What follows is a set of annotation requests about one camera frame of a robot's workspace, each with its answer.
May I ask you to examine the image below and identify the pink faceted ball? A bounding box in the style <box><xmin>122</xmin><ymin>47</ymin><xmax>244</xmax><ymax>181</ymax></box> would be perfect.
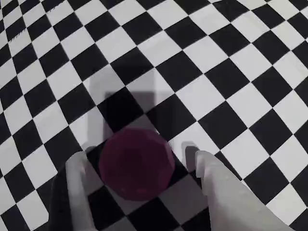
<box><xmin>98</xmin><ymin>127</ymin><xmax>176</xmax><ymax>202</ymax></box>

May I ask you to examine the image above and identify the black white checkered mat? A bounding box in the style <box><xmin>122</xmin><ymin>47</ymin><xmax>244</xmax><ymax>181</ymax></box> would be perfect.
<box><xmin>0</xmin><ymin>0</ymin><xmax>308</xmax><ymax>231</ymax></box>

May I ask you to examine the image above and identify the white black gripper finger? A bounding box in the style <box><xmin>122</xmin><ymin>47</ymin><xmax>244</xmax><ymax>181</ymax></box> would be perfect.
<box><xmin>48</xmin><ymin>151</ymin><xmax>97</xmax><ymax>231</ymax></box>

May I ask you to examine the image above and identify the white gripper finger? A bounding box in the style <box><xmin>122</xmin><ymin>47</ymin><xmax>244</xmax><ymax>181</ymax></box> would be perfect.
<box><xmin>194</xmin><ymin>150</ymin><xmax>293</xmax><ymax>231</ymax></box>

